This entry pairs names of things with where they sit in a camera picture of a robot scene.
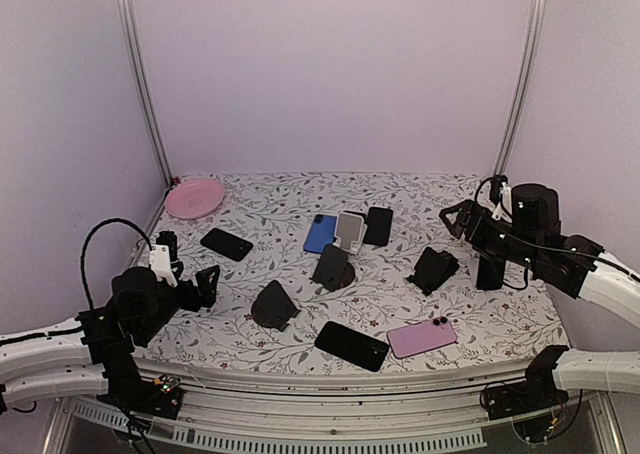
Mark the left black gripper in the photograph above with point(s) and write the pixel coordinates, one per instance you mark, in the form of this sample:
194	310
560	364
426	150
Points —
207	293

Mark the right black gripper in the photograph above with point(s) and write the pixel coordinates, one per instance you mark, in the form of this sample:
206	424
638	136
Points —
475	233

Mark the black folding phone stand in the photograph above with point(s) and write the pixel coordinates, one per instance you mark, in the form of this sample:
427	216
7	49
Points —
432	270

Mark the black phone blue case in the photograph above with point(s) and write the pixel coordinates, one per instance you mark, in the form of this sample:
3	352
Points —
489	273

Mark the black phone teal edge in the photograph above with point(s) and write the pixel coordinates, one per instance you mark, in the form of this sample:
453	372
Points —
379	223

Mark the white grey phone stand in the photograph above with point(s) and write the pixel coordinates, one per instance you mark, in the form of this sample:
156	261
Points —
350	231

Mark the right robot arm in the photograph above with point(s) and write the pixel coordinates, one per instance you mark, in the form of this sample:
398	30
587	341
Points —
603	352

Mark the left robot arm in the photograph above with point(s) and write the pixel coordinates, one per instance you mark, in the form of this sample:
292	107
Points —
93	353

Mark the black phone far left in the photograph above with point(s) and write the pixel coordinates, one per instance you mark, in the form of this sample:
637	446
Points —
226	244

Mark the black round base stand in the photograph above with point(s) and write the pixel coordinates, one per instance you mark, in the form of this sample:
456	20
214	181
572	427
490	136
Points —
273	308

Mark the black upright phone stand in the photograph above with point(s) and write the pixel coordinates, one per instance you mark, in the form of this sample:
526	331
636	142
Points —
333	270

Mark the pink phone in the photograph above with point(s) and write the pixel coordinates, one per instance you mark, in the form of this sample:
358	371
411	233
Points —
422	337

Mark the black phone front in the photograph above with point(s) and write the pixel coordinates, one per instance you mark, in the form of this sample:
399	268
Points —
352	346

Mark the pink plate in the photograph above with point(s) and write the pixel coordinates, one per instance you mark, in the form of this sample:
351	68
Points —
194	199

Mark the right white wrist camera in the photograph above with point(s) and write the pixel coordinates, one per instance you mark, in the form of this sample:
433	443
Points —
500	196

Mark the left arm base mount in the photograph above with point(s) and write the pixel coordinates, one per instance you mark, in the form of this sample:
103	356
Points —
161	397

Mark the front aluminium rail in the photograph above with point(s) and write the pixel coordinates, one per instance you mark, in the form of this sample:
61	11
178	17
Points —
437	412

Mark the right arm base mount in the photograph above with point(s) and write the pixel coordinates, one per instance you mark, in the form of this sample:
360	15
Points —
536	413

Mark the right aluminium frame post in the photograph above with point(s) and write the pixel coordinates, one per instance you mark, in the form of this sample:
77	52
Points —
531	42

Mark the aluminium frame post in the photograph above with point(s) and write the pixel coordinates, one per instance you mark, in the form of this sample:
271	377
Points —
133	47
531	42

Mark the left aluminium frame post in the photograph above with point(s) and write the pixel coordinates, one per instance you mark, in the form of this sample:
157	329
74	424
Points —
133	47

